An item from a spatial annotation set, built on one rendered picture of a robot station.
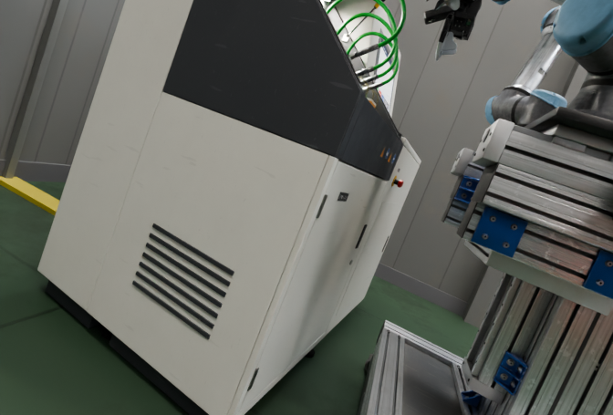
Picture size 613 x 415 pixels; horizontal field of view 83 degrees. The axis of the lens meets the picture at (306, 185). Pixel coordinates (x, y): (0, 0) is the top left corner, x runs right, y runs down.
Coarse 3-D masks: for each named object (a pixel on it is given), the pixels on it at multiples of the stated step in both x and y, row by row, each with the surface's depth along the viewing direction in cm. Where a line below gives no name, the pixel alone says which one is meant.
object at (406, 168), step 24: (360, 0) 154; (360, 24) 153; (360, 48) 152; (408, 168) 174; (384, 192) 145; (384, 216) 165; (384, 240) 195; (360, 264) 158; (360, 288) 186; (336, 312) 151
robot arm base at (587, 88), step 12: (588, 84) 74; (600, 84) 71; (612, 84) 70; (588, 96) 72; (600, 96) 70; (612, 96) 69; (576, 108) 73; (588, 108) 72; (600, 108) 69; (612, 108) 68; (612, 120) 68
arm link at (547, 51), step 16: (544, 16) 137; (544, 32) 135; (544, 48) 131; (560, 48) 130; (528, 64) 132; (544, 64) 129; (528, 80) 130; (496, 96) 137; (512, 96) 129; (496, 112) 131
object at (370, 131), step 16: (368, 112) 87; (368, 128) 92; (384, 128) 106; (352, 144) 86; (368, 144) 98; (384, 144) 114; (400, 144) 137; (352, 160) 91; (368, 160) 104; (384, 160) 122; (384, 176) 133
